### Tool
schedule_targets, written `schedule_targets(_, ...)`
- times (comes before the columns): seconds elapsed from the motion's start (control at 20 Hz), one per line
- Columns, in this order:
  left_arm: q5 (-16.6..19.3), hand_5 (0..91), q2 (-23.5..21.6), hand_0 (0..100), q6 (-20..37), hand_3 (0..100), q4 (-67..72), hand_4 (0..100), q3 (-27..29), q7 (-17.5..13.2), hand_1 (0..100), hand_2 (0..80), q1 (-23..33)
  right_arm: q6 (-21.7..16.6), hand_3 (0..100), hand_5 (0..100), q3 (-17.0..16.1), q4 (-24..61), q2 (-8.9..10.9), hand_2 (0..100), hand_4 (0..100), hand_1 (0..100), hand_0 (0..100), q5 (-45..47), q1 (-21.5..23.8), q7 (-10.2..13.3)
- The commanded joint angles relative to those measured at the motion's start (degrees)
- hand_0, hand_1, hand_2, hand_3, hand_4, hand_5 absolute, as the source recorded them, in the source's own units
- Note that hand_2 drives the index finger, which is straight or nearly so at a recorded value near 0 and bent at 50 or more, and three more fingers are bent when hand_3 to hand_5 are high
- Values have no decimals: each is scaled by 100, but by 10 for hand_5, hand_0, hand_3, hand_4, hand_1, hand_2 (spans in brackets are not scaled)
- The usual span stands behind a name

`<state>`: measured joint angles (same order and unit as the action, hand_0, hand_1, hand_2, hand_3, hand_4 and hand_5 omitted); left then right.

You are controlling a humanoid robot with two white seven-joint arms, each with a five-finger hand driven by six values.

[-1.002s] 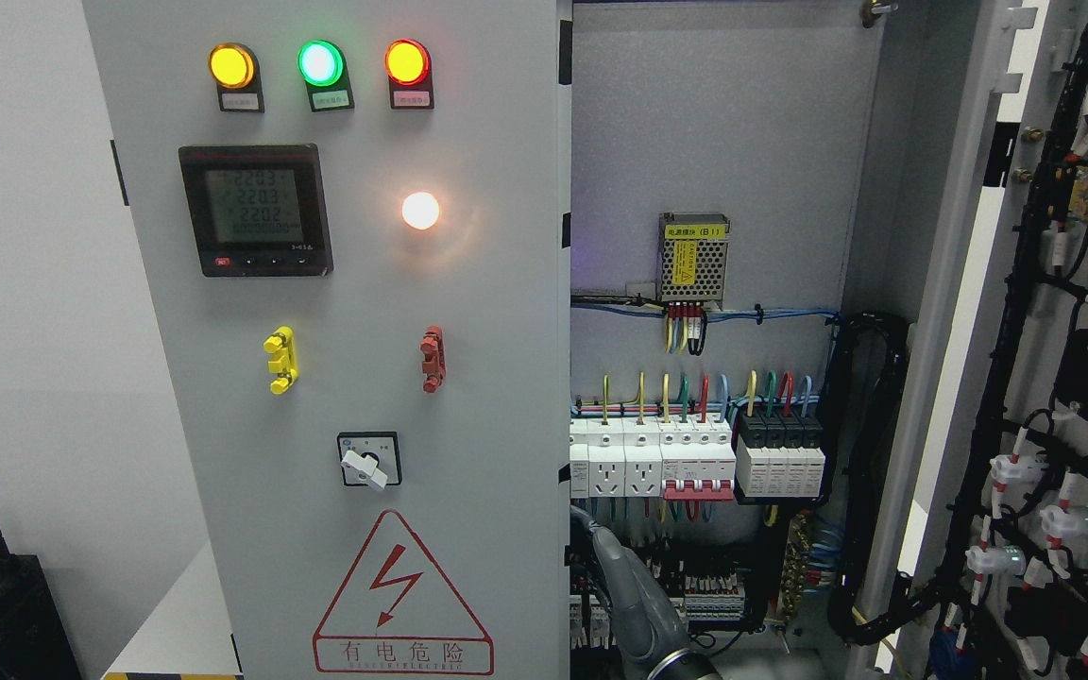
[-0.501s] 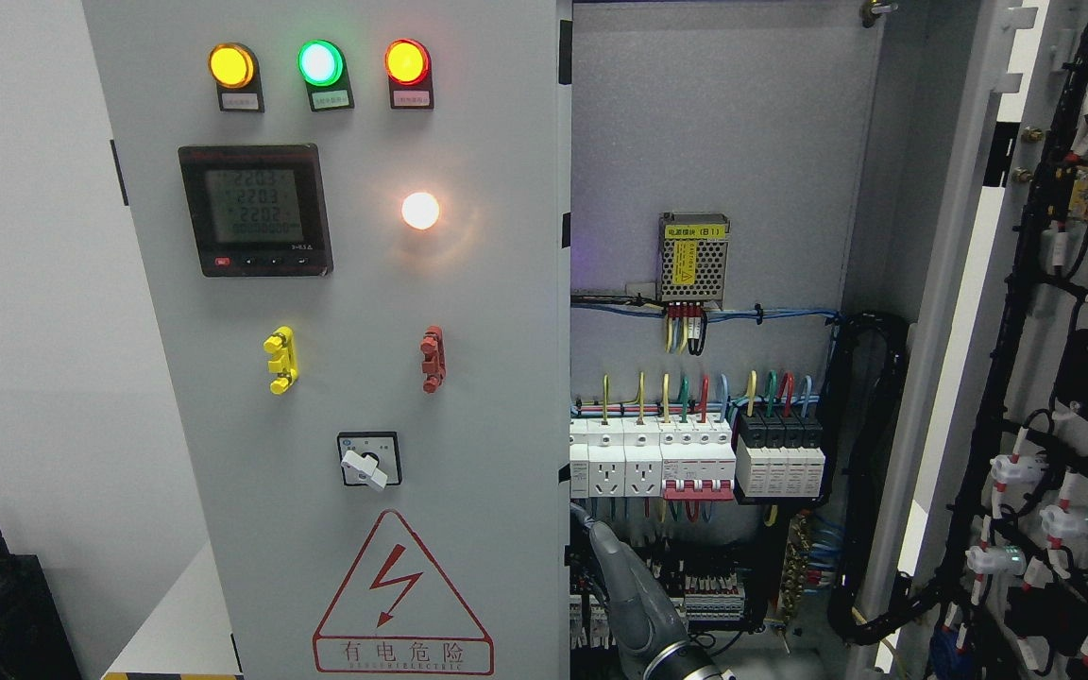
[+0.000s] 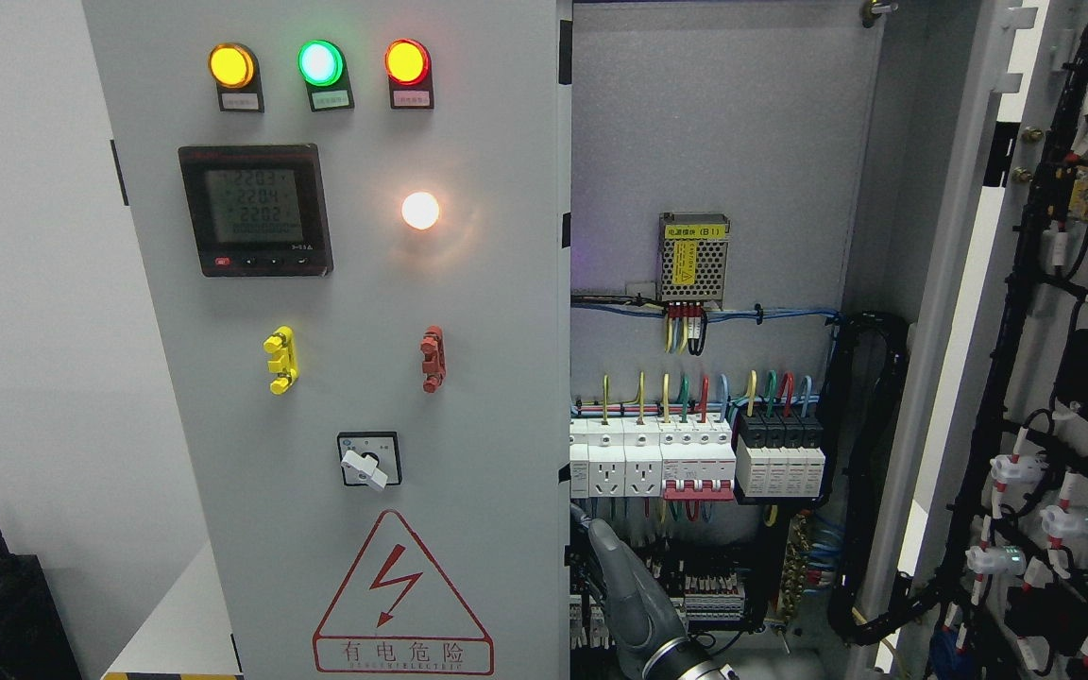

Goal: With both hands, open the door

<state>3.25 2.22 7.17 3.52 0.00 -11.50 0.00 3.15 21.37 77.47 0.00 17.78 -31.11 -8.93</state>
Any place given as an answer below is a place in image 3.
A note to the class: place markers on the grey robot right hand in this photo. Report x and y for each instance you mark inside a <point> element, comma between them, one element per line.
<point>652,642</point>

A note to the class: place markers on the grey cabinet door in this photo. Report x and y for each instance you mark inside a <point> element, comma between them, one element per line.
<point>968,517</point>
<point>481,457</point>

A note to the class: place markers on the lower relay terminal row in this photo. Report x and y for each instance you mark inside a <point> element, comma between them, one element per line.
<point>705,596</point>

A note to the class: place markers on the brass ground terminal bar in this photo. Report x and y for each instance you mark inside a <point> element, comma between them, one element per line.
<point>794,573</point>

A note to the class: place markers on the white socket breaker row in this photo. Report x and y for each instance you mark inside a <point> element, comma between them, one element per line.
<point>675,460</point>

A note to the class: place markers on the black white surge protector modules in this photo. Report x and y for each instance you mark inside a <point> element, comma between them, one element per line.
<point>778,457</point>

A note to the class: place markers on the red electric hazard warning sticker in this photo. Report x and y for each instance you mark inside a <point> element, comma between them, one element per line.
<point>396,612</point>

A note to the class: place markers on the metal mesh power supply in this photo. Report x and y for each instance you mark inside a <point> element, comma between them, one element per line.
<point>692,256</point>

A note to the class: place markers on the white glowing indicator light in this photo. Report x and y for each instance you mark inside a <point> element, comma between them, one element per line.
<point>420,210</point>

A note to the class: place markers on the black digital power meter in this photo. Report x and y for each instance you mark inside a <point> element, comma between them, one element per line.
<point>258,210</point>

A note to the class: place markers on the red indicator light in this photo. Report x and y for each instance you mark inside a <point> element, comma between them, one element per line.
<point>409,71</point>

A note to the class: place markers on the black box at left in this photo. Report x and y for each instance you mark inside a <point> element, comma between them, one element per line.
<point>33,642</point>

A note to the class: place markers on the green indicator light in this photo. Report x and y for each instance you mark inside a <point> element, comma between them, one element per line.
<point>324,69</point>

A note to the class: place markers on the yellow indicator light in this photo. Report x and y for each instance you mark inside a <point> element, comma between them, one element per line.
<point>236,72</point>

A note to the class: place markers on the white rotary selector switch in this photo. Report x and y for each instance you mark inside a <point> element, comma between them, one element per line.
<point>369,459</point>

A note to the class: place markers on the red terminal post block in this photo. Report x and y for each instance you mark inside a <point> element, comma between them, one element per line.
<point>433,364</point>

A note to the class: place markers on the yellow terminal post block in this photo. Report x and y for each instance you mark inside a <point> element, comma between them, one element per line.
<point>282,362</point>

